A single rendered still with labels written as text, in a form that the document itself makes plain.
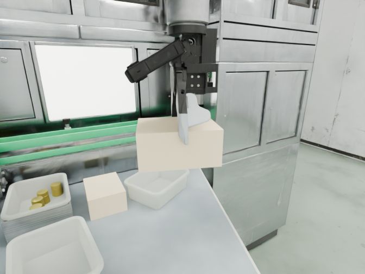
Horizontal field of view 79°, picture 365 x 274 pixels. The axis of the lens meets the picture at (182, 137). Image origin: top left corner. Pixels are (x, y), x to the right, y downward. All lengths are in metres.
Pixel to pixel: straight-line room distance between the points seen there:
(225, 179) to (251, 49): 0.65
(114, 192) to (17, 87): 0.61
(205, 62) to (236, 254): 0.50
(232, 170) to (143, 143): 0.86
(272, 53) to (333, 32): 2.64
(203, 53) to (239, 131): 0.79
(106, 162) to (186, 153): 0.67
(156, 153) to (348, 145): 3.50
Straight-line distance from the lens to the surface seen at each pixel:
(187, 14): 0.41
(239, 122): 1.16
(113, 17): 1.23
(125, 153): 1.05
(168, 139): 0.40
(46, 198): 0.92
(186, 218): 0.77
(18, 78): 1.13
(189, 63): 0.43
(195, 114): 0.39
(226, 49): 1.03
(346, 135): 3.76
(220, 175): 1.17
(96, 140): 1.02
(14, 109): 1.15
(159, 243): 0.70
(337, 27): 3.84
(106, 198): 0.79
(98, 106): 1.16
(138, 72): 0.41
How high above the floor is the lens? 1.23
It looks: 18 degrees down
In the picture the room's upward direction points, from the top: straight up
